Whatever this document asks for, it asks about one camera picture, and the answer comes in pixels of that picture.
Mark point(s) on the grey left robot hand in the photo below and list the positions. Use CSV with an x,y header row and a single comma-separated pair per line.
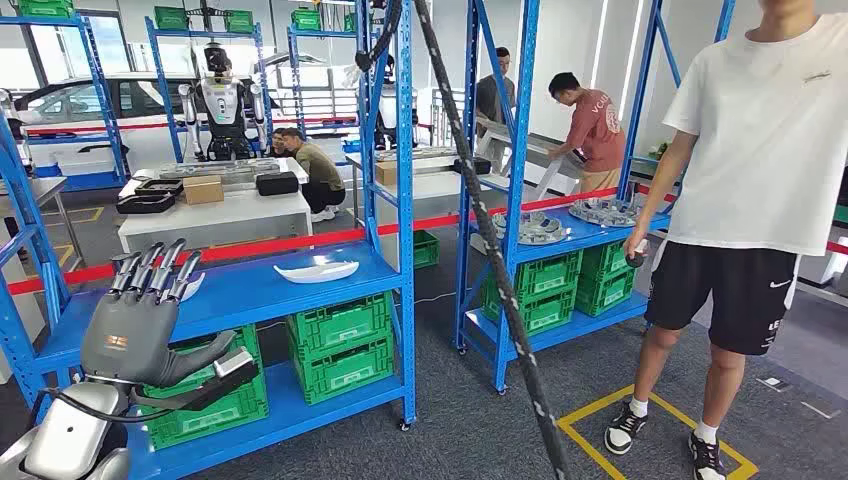
x,y
126,344

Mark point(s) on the white curved car part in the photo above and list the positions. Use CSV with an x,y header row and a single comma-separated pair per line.
x,y
314,273
193,286

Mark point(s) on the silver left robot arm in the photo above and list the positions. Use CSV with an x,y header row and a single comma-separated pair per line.
x,y
73,430

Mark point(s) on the blue steel shelf rack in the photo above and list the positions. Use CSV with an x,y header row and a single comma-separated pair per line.
x,y
596,236
40,20
296,79
265,291
161,79

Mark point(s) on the black foam tray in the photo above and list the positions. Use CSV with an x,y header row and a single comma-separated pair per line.
x,y
159,187
146,203

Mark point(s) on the large blue bin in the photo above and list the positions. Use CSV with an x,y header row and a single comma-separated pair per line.
x,y
93,180

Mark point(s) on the red barrier tape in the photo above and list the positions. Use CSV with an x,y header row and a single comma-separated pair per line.
x,y
265,246
79,128

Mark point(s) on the brown cardboard box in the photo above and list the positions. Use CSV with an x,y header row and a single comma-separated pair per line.
x,y
203,191
386,173

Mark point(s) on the grey metal parts tray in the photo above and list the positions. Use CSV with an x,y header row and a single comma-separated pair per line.
x,y
417,154
218,169

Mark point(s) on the white car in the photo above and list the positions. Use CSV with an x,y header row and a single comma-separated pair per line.
x,y
146,146

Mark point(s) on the black zip case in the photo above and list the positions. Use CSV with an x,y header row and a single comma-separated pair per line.
x,y
278,183
474,166

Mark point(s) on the person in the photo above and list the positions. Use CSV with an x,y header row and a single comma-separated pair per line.
x,y
277,142
596,129
318,169
762,132
490,99

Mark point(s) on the small blue bin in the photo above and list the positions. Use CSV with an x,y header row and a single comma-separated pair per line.
x,y
351,146

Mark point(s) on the grey metal railing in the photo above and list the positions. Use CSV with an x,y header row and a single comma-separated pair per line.
x,y
445,119

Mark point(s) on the silver wheel cover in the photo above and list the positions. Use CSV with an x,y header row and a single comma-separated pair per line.
x,y
606,213
536,230

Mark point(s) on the steel table with dark top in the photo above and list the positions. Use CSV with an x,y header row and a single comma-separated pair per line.
x,y
543,149

